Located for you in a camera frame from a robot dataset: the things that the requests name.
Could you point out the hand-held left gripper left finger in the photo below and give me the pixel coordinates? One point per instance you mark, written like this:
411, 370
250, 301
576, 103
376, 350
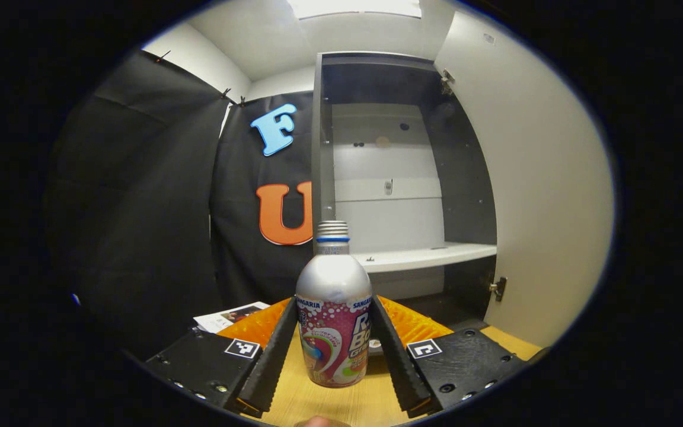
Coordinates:
273, 367

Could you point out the white cover book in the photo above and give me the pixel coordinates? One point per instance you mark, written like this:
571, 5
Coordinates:
223, 318

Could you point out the black backdrop cloth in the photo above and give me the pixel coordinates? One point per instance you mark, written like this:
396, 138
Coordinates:
140, 207

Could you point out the white cabinet shelf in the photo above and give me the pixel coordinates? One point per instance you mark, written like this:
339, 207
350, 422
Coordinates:
424, 258

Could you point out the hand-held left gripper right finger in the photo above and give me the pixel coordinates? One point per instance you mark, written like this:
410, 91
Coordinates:
398, 362

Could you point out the dark grey cabinet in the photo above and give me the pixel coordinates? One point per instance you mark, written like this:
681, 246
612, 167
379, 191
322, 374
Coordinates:
389, 225

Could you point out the silver bottle with pink label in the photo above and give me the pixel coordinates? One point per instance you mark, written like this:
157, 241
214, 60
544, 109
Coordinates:
332, 284

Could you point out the metal door hinge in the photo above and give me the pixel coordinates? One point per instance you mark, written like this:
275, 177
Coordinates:
447, 80
498, 289

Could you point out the grey cabinet door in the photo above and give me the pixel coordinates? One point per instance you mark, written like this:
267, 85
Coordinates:
543, 207

